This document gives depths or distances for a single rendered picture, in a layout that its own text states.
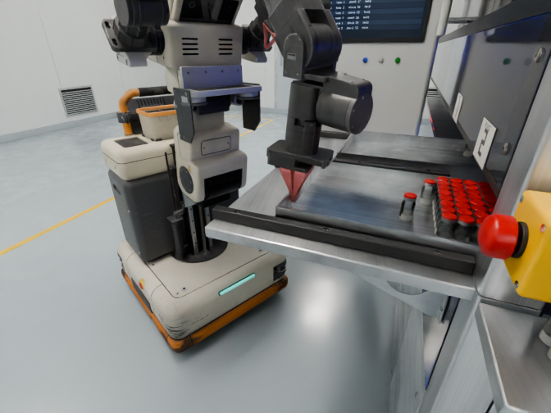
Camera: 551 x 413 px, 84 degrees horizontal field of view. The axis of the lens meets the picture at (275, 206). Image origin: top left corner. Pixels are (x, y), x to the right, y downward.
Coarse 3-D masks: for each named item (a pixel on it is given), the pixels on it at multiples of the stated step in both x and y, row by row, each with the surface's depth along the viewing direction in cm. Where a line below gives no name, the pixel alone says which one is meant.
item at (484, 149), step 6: (486, 120) 46; (486, 126) 46; (492, 126) 43; (480, 132) 48; (492, 132) 42; (480, 138) 48; (486, 138) 45; (492, 138) 42; (486, 144) 44; (474, 150) 50; (480, 150) 46; (486, 150) 44; (474, 156) 50; (480, 156) 46; (486, 156) 43; (480, 162) 45
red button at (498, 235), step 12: (492, 216) 27; (504, 216) 27; (480, 228) 28; (492, 228) 26; (504, 228) 26; (516, 228) 26; (480, 240) 28; (492, 240) 26; (504, 240) 26; (516, 240) 25; (492, 252) 27; (504, 252) 26
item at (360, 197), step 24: (336, 168) 70; (360, 168) 68; (312, 192) 63; (336, 192) 63; (360, 192) 63; (384, 192) 63; (408, 192) 63; (288, 216) 50; (312, 216) 48; (336, 216) 54; (360, 216) 54; (384, 216) 54; (432, 216) 54; (408, 240) 44; (432, 240) 42; (456, 240) 41
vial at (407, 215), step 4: (404, 200) 52; (408, 200) 51; (412, 200) 51; (404, 204) 51; (408, 204) 51; (412, 204) 51; (404, 208) 52; (408, 208) 51; (412, 208) 51; (404, 212) 52; (408, 212) 52; (412, 212) 52; (400, 216) 53; (404, 216) 52; (408, 216) 52; (412, 216) 52; (404, 220) 52; (408, 220) 52
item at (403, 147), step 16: (352, 144) 95; (368, 144) 95; (384, 144) 95; (400, 144) 95; (416, 144) 93; (432, 144) 91; (448, 144) 90; (464, 144) 88; (352, 160) 76; (368, 160) 75; (384, 160) 73; (400, 160) 72; (416, 160) 82; (432, 160) 82; (448, 160) 82; (464, 160) 82; (464, 176) 68; (480, 176) 67
